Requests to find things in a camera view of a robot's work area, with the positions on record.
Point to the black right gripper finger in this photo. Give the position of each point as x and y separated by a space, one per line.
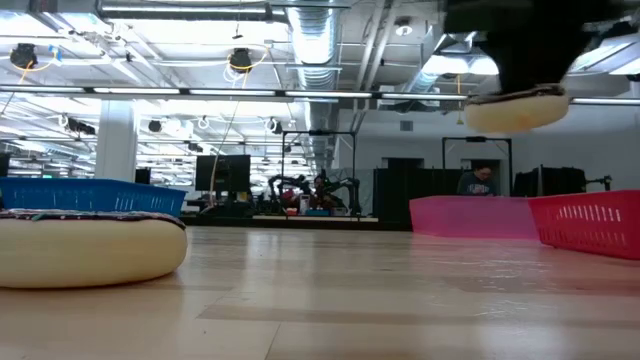
555 65
515 67

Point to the chocolate frosted toy donut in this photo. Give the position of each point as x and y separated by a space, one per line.
90 250
515 115

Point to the bright ceiling light panel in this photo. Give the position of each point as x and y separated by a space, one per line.
450 65

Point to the black background equipment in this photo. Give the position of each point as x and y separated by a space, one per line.
560 181

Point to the standing person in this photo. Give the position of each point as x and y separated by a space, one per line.
477 185

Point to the pink translucent plastic bin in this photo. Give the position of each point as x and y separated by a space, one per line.
470 217

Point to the red plastic basket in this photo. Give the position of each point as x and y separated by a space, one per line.
585 225

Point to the black partition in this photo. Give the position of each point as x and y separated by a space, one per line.
400 192

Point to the background robot arms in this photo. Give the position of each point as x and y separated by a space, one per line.
345 187

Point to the background wooden table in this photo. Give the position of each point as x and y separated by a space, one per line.
315 218

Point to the long ceiling light bar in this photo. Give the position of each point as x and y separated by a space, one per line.
230 92

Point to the large black monitor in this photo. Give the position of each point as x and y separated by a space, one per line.
230 172

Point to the small black monitor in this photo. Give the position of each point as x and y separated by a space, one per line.
143 176

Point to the white pillar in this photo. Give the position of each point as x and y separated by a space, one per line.
116 145

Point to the blue plastic basket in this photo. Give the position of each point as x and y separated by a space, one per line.
100 195

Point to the black metal frame stand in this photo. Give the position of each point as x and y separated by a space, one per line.
320 133
477 139

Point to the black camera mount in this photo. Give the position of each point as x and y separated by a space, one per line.
606 181

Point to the silver ventilation duct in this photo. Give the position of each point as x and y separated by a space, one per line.
315 45

